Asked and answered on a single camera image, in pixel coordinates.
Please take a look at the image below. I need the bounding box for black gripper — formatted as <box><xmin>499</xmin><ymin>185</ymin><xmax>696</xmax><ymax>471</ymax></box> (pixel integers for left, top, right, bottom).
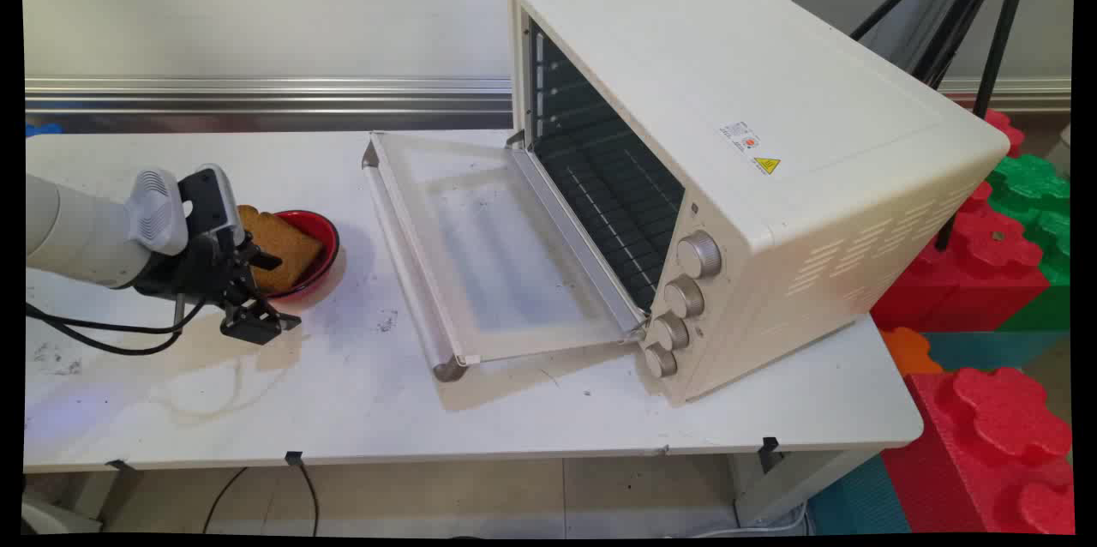
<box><xmin>135</xmin><ymin>228</ymin><xmax>303</xmax><ymax>346</ymax></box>

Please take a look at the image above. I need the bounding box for glass oven door with handle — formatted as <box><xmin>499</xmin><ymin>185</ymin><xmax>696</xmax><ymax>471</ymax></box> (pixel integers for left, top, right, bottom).
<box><xmin>361</xmin><ymin>131</ymin><xmax>649</xmax><ymax>383</ymax></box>

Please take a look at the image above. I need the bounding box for brown bread slice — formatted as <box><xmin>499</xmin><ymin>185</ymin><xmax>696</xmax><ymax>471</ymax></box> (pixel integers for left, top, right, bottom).
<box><xmin>237</xmin><ymin>205</ymin><xmax>325</xmax><ymax>294</ymax></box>

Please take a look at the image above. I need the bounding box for red bowl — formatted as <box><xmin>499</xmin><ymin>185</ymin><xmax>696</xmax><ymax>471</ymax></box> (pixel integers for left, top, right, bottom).
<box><xmin>255</xmin><ymin>210</ymin><xmax>341</xmax><ymax>302</ymax></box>

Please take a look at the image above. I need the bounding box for silver oven knob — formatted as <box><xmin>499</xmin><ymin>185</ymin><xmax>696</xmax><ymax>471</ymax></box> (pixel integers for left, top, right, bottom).
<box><xmin>676</xmin><ymin>230</ymin><xmax>723</xmax><ymax>280</ymax></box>
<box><xmin>662</xmin><ymin>275</ymin><xmax>706</xmax><ymax>320</ymax></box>
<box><xmin>644</xmin><ymin>344</ymin><xmax>679</xmax><ymax>379</ymax></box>
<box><xmin>653</xmin><ymin>313</ymin><xmax>691</xmax><ymax>352</ymax></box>

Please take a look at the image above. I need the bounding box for white label sticker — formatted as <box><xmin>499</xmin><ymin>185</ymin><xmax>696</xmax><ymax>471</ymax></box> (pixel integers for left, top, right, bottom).
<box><xmin>719</xmin><ymin>122</ymin><xmax>761</xmax><ymax>156</ymax></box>

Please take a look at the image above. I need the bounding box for cream toaster oven body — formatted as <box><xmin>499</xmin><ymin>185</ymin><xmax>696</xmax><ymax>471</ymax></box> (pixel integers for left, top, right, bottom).
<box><xmin>506</xmin><ymin>0</ymin><xmax>1010</xmax><ymax>408</ymax></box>

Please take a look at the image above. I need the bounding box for white table leg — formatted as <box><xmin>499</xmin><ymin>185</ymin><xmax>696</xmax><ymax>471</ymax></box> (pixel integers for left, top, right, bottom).
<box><xmin>728</xmin><ymin>448</ymin><xmax>881</xmax><ymax>528</ymax></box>

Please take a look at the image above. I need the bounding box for teal foam floor mat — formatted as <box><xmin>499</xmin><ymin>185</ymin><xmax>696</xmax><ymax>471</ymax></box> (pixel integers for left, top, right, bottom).
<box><xmin>806</xmin><ymin>453</ymin><xmax>911</xmax><ymax>536</ymax></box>

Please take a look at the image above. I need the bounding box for orange foam block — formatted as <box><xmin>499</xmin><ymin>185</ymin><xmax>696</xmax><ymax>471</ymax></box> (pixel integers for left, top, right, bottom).
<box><xmin>880</xmin><ymin>326</ymin><xmax>944</xmax><ymax>378</ymax></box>

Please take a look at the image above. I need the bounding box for teal foam block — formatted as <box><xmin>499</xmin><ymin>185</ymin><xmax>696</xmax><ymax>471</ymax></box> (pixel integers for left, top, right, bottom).
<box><xmin>921</xmin><ymin>330</ymin><xmax>1070</xmax><ymax>373</ymax></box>

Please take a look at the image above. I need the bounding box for large red foam block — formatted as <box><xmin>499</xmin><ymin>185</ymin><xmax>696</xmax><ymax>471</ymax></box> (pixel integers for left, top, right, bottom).
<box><xmin>881</xmin><ymin>366</ymin><xmax>1076</xmax><ymax>536</ymax></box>

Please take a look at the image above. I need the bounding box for small red foam block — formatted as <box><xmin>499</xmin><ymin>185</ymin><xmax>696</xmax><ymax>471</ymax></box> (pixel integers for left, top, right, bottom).
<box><xmin>981</xmin><ymin>108</ymin><xmax>1027</xmax><ymax>159</ymax></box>

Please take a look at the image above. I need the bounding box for black tripod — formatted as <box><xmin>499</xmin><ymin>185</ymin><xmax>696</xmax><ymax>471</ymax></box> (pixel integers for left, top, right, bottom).
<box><xmin>849</xmin><ymin>0</ymin><xmax>1038</xmax><ymax>253</ymax></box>

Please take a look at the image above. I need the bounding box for green foam block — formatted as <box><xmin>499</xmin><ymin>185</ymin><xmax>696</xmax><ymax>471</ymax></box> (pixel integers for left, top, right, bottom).
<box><xmin>986</xmin><ymin>153</ymin><xmax>1072</xmax><ymax>287</ymax></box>

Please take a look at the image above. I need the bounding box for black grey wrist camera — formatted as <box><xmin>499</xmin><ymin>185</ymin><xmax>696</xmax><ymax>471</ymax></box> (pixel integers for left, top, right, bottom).
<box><xmin>178</xmin><ymin>164</ymin><xmax>246</xmax><ymax>249</ymax></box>

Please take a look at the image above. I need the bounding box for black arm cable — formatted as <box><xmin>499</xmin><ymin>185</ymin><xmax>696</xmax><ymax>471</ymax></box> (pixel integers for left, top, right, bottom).
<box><xmin>26</xmin><ymin>294</ymin><xmax>208</xmax><ymax>358</ymax></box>

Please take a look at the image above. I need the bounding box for silver metal wall rail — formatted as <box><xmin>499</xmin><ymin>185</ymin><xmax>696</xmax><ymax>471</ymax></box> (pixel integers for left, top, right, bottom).
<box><xmin>24</xmin><ymin>75</ymin><xmax>1072</xmax><ymax>115</ymax></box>

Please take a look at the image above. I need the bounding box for black cable under table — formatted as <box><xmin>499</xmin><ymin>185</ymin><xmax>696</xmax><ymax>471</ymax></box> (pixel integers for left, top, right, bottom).
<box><xmin>202</xmin><ymin>463</ymin><xmax>321</xmax><ymax>538</ymax></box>

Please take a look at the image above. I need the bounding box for black oven wire rack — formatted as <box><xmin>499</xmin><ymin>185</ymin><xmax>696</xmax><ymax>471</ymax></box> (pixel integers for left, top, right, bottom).
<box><xmin>533</xmin><ymin>120</ymin><xmax>686</xmax><ymax>313</ymax></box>

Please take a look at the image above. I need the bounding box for white cable on floor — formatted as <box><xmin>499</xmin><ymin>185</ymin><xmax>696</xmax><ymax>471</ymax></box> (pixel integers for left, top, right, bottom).
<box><xmin>686</xmin><ymin>502</ymin><xmax>812</xmax><ymax>538</ymax></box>

